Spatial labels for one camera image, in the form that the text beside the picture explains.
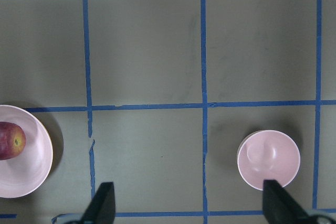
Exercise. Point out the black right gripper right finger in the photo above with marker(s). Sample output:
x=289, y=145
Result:
x=279, y=207

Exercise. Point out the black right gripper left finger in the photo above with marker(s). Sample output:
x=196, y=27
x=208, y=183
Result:
x=102, y=207

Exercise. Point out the pink bowl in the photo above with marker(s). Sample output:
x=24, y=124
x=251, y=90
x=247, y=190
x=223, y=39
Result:
x=268, y=154

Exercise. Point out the red apple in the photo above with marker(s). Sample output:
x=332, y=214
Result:
x=13, y=140

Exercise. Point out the pink plate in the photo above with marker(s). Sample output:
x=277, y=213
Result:
x=23, y=174

